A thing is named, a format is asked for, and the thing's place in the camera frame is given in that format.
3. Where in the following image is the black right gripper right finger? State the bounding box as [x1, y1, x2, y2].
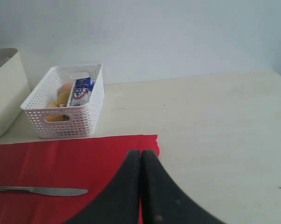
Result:
[139, 150, 223, 224]

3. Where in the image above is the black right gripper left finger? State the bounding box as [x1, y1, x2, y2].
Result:
[66, 150, 141, 224]

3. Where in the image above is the red tablecloth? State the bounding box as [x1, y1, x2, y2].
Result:
[0, 135, 160, 224]

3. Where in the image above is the steel table knife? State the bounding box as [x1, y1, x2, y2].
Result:
[0, 186, 88, 196]

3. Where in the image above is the blue white milk carton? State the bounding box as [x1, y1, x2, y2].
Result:
[68, 77, 94, 107]

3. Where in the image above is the yellow cheese wedge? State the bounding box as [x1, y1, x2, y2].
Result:
[44, 101, 63, 122]

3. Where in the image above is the brown egg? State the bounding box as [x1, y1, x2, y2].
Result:
[57, 83, 73, 95]

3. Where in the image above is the white perforated plastic basket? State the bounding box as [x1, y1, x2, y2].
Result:
[21, 63, 105, 139]

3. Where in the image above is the cream plastic tub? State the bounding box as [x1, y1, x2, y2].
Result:
[0, 48, 30, 136]

